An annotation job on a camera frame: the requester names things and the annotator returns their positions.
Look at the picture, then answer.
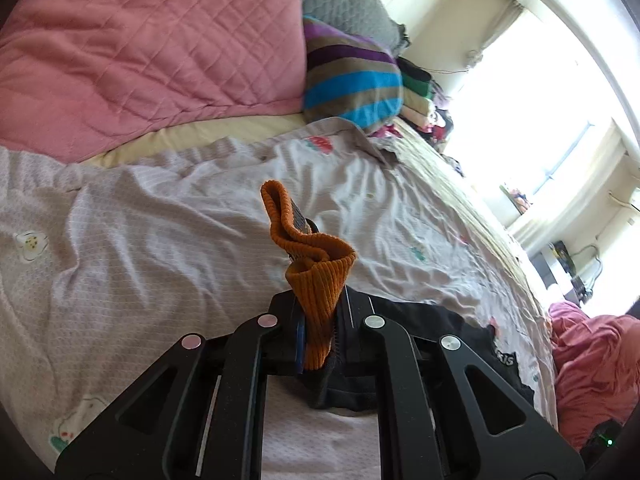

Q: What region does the white window curtain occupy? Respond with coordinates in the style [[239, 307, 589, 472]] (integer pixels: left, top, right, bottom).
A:
[[465, 0, 525, 70]]

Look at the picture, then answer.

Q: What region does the grey quilted headboard cushion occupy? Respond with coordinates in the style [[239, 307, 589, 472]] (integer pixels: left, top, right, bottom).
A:
[[302, 0, 410, 58]]

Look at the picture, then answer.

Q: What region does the black orange-cuffed sweater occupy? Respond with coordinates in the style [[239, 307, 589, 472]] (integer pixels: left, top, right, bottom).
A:
[[260, 180, 535, 412]]

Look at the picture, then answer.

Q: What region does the striped knit pillow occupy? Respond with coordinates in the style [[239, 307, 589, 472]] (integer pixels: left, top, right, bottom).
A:
[[303, 15, 404, 133]]

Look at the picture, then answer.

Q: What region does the pink quilted pillow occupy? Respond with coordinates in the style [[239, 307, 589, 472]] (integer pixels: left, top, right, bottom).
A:
[[1, 0, 306, 162]]

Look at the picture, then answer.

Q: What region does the strawberry print bed sheet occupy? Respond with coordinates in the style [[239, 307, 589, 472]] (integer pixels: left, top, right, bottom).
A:
[[1, 119, 558, 467]]

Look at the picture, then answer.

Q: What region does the stack of folded clothes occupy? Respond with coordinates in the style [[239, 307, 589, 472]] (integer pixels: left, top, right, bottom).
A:
[[397, 56, 454, 153]]

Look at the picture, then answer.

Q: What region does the pink crumpled blanket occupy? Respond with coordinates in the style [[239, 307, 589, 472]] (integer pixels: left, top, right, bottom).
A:
[[549, 301, 639, 450]]

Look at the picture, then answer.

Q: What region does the white side desk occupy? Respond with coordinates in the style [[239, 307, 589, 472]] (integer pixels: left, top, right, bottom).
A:
[[530, 240, 603, 308]]

